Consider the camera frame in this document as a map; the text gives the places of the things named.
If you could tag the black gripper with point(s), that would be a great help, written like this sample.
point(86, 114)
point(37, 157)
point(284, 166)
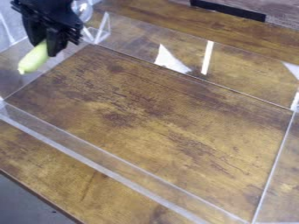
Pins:
point(50, 16)

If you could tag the green handled metal spoon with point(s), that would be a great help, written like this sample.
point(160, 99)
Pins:
point(38, 56)

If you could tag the black bar on table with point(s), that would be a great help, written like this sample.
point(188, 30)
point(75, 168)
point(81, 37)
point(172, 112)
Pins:
point(249, 14)

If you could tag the clear acrylic enclosure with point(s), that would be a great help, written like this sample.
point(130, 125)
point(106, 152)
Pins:
point(165, 122)

